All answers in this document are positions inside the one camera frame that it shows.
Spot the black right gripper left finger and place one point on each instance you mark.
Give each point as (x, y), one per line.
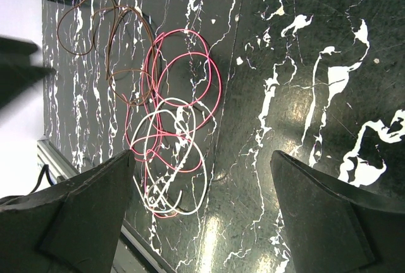
(72, 226)

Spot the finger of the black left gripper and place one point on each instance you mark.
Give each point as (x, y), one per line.
(16, 51)
(15, 79)

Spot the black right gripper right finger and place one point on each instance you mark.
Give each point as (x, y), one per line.
(333, 226)

